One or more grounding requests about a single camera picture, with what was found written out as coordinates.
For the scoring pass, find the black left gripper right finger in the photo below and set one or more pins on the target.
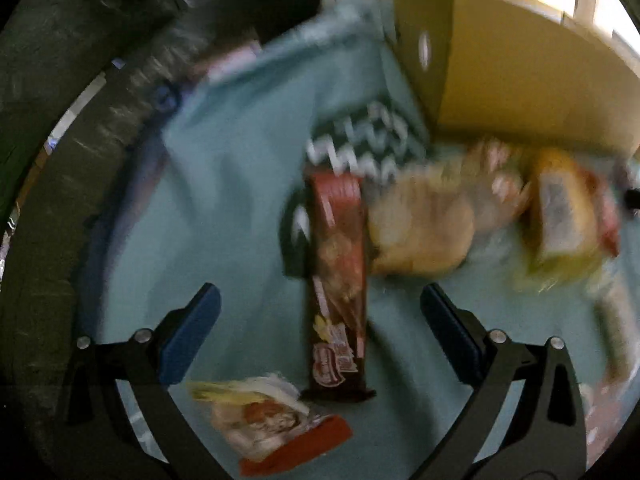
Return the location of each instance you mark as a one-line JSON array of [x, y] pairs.
[[546, 437]]

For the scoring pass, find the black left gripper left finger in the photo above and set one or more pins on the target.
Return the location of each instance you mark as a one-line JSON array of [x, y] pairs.
[[117, 417]]

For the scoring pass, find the long red chocolate bar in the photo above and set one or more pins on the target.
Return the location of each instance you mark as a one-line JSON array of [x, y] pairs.
[[337, 289]]

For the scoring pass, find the white long wafer pack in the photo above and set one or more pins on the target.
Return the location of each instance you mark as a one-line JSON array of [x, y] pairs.
[[616, 317]]

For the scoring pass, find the small yellow red snack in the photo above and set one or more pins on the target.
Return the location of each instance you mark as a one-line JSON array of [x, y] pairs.
[[265, 421]]

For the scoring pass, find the yellow snack bag with barcode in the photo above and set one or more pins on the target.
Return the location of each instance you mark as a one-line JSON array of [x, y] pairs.
[[571, 225]]

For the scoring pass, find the clear bag brown pastry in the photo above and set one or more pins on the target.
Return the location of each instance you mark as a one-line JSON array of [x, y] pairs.
[[424, 222]]

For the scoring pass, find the teal tablecloth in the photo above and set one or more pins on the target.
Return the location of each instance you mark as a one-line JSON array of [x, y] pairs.
[[201, 199]]

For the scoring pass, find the black white zigzag snack bag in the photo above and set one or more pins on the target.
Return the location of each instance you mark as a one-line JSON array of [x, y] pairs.
[[373, 141]]

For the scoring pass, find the yellow cardboard box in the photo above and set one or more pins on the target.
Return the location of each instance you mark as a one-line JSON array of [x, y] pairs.
[[518, 69]]

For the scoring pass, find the dark carved wooden furniture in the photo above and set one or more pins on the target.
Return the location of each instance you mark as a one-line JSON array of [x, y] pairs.
[[77, 78]]

